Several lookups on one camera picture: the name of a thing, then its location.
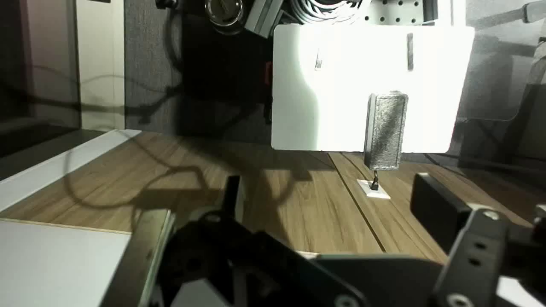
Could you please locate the black marker pen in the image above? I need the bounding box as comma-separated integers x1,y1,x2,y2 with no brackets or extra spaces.
404,31,416,74

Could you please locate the white adhesive cable mount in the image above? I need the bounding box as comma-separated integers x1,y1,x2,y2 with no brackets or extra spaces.
354,169,392,202

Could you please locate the white perforated plate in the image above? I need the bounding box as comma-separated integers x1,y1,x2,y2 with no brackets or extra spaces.
363,0,426,28

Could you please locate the round black device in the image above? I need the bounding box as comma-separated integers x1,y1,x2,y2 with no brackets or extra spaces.
201,0,247,31

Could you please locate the white cabinet panel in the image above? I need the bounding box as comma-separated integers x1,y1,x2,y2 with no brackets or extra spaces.
74,0,127,132

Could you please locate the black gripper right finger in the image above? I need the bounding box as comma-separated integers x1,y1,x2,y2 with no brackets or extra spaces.
409,173,474,256

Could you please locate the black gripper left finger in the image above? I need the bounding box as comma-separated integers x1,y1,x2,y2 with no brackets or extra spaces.
219,175,247,226

